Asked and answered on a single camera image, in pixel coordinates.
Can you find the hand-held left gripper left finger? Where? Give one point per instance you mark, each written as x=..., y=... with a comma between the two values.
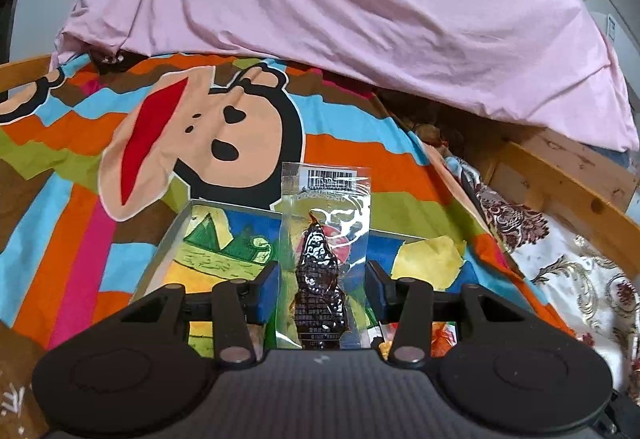
x=270, y=291

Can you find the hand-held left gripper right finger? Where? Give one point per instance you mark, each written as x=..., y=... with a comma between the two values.
x=375, y=291

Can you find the clear packet with dark snack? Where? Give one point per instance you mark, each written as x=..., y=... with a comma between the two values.
x=320, y=269

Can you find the metal tray with picture lining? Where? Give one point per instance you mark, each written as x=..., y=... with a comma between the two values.
x=220, y=239

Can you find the orange snack bag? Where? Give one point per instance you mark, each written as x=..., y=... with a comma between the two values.
x=440, y=338

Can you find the printed monkey blanket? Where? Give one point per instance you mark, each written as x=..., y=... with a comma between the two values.
x=350, y=149

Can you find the white floral cloth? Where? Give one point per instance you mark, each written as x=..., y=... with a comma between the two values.
x=575, y=269

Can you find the dark window frame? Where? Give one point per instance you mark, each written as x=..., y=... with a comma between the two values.
x=7, y=29

